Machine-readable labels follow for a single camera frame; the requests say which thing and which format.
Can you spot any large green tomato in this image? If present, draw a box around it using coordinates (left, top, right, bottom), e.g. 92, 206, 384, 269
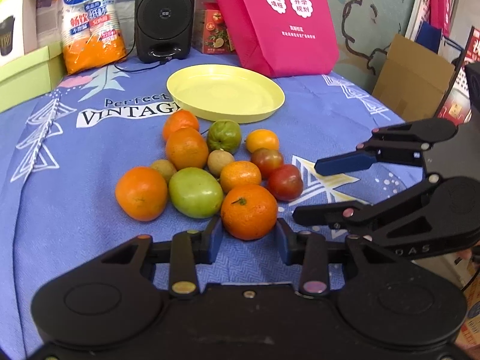
168, 167, 224, 219

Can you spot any large orange with stem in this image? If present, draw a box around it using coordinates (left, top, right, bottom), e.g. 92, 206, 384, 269
220, 184, 278, 242

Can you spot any red tomato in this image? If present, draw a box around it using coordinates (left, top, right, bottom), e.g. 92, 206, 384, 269
267, 164, 304, 202
250, 148, 284, 180

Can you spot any small brown kiwi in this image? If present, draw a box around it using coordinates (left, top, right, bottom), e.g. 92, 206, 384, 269
207, 150, 235, 178
151, 159, 176, 184

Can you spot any small mandarin orange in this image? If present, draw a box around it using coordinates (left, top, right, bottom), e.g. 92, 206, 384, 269
220, 161, 262, 194

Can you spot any green guava fruit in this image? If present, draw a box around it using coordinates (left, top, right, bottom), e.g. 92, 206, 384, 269
207, 119, 242, 155

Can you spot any small yellow orange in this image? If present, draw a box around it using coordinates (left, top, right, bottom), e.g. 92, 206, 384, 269
245, 129, 280, 154

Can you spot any brown cardboard box on floor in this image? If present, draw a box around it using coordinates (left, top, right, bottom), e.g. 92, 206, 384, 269
373, 34, 454, 122

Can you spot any blue printed tablecloth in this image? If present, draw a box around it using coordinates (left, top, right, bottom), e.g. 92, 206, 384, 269
1, 51, 422, 359

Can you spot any yellow plastic plate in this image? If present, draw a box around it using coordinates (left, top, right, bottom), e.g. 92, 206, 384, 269
166, 64, 285, 124

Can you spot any pink tote bag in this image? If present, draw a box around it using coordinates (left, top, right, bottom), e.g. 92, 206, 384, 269
216, 0, 339, 78

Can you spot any red tomato cracker box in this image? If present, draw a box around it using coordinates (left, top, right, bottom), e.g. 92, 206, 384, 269
192, 2, 236, 55

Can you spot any orange paper cup package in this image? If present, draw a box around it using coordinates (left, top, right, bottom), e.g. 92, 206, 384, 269
56, 0, 127, 75

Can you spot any light green shoe box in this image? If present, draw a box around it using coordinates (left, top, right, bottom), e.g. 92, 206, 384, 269
0, 41, 67, 113

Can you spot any black speaker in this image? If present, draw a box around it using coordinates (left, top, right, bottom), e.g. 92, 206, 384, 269
134, 0, 194, 63

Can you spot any white coffee cup box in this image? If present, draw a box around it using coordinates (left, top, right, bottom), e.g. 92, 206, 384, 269
0, 0, 38, 66

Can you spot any black speaker cable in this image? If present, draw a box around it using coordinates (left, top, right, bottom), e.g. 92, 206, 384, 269
113, 35, 178, 73

